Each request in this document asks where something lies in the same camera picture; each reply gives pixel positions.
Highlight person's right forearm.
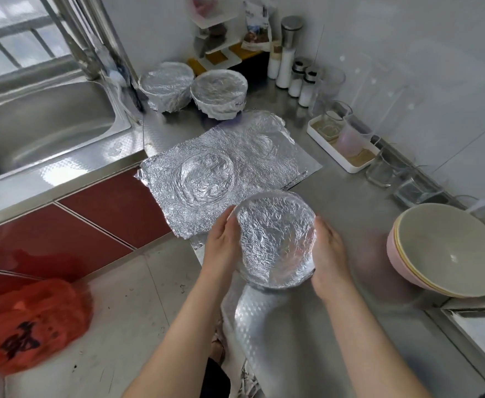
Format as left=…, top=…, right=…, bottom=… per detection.
left=313, top=286, right=430, bottom=398

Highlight small white tan-capped bottle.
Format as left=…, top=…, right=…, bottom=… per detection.
left=267, top=41, right=283, bottom=80

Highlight foil-covered bowl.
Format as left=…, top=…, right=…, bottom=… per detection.
left=190, top=69, right=249, bottom=121
left=138, top=62, right=196, bottom=113

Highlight person's right hand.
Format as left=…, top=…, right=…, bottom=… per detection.
left=309, top=215, right=353, bottom=302

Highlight white shaker with black lid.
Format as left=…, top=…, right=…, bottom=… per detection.
left=288, top=57, right=308, bottom=98
left=298, top=66, right=320, bottom=108

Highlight foil-wrapped bowl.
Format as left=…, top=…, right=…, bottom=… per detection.
left=231, top=190, right=318, bottom=290

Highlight pink translucent cup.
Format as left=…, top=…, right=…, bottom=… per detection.
left=336, top=116, right=375, bottom=158

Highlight stainless steel sink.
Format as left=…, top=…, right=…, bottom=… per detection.
left=0, top=74, right=144, bottom=233

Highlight steel faucet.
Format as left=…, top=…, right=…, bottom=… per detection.
left=35, top=0, right=103, bottom=80

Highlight red kitchen cabinet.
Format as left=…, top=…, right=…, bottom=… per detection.
left=0, top=167, right=173, bottom=307

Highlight person's right white shoe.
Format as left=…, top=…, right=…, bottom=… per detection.
left=238, top=364, right=264, bottom=398

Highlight red plastic bag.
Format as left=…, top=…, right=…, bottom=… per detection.
left=0, top=277, right=93, bottom=375

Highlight metal window railing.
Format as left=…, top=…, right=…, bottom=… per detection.
left=0, top=12, right=70, bottom=80

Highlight white corner shelf rack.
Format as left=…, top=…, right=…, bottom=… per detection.
left=188, top=0, right=272, bottom=71

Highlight person's left hand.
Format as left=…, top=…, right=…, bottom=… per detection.
left=201, top=205, right=244, bottom=282

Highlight stack of aluminium foil sheets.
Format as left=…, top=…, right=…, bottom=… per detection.
left=135, top=110, right=323, bottom=240

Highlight person's dark trousers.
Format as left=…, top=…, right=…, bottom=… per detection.
left=201, top=356, right=231, bottom=398

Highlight stack of coloured bowls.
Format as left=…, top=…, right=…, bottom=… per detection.
left=394, top=203, right=485, bottom=299

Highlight white dish brush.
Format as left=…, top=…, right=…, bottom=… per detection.
left=106, top=69, right=128, bottom=88

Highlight white rectangular tray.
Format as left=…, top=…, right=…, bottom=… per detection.
left=307, top=114, right=382, bottom=174

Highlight person's left forearm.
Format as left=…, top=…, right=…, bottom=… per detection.
left=122, top=269, right=239, bottom=398

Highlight tall white steel-capped bottle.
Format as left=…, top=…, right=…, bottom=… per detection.
left=276, top=15, right=305, bottom=90

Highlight white spoon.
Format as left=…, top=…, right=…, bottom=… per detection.
left=450, top=195, right=485, bottom=214

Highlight colourful snack packet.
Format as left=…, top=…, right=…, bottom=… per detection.
left=242, top=0, right=272, bottom=50

